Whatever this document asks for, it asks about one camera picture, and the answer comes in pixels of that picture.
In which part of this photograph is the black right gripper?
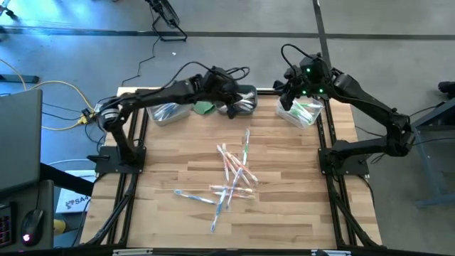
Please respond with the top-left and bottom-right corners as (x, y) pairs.
(272, 53), (334, 112)

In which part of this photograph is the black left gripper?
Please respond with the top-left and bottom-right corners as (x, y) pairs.
(203, 65), (252, 120)

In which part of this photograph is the blue toothbrush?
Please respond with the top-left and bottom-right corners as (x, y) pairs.
(161, 102), (181, 120)
(153, 105), (171, 122)
(173, 190), (217, 206)
(210, 188), (228, 234)
(225, 166), (245, 208)
(156, 103), (177, 121)

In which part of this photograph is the teal plastic bin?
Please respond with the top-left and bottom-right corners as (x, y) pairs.
(215, 84), (259, 117)

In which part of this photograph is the green folded cloth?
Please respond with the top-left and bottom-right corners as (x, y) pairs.
(193, 101), (217, 116)

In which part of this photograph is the clear plastic bin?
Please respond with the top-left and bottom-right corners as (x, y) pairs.
(275, 97), (325, 129)

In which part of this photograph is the translucent white plastic bin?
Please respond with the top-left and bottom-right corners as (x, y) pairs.
(146, 102), (193, 127)

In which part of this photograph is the black floor fan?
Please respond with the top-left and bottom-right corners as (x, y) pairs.
(144, 0), (188, 43)

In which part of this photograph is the person's foot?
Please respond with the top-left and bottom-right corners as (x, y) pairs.
(0, 5), (19, 21)
(437, 80), (455, 96)

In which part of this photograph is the white label strip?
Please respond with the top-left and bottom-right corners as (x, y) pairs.
(112, 248), (154, 255)
(311, 250), (352, 256)

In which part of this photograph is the black diagonal beam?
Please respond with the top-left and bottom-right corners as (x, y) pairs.
(38, 162), (96, 197)

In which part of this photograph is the grey blue metal stand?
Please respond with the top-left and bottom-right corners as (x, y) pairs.
(408, 96), (455, 210)

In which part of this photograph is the white cardboard box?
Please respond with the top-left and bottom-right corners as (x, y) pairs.
(55, 169), (97, 214)

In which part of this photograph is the dark grey desk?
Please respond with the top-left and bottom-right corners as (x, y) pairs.
(0, 179), (55, 252)

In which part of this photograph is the small yellow object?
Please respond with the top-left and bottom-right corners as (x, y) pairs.
(53, 219), (68, 235)

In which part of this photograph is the black floor bar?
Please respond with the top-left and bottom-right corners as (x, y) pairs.
(0, 73), (40, 85)

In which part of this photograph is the black computer mouse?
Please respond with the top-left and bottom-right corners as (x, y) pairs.
(20, 208), (45, 247)

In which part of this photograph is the black backlit keyboard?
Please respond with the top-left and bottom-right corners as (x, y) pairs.
(0, 201), (16, 249)

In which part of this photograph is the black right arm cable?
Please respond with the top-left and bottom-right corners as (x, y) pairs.
(280, 43), (307, 72)

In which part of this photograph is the yellow cable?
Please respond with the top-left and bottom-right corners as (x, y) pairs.
(0, 58), (96, 132)

